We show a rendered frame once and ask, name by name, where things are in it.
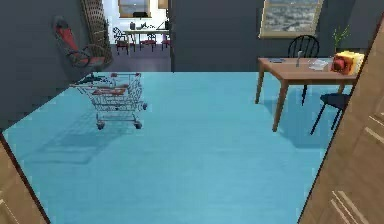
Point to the grey upright bottle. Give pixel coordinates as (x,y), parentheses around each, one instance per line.
(299,58)

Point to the black spindle back chair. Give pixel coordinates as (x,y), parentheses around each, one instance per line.
(303,45)

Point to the red yellow box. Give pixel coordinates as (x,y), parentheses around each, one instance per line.
(346,62)

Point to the framed landscape painting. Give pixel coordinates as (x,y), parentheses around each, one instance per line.
(290,16)

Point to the brown wooden table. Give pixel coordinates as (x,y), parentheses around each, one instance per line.
(300,75)

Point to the green house plant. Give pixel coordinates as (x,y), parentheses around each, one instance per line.
(340,35)

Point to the light wooden room door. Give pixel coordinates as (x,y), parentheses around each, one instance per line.
(353,150)

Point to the dark flat object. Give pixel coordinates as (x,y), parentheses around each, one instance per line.
(277,60)

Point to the brown lattice room door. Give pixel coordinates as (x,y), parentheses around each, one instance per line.
(96,30)

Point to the wooden framed window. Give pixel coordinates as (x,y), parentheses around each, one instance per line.
(134,8)

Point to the red seat dining chair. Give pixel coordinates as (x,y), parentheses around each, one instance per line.
(148,41)
(120,39)
(165,41)

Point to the black stool chair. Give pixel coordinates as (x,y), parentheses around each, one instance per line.
(333,100)

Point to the white paper sheet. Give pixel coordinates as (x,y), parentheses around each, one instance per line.
(318,64)

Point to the light wooden dining table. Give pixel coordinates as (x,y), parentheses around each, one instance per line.
(146,32)

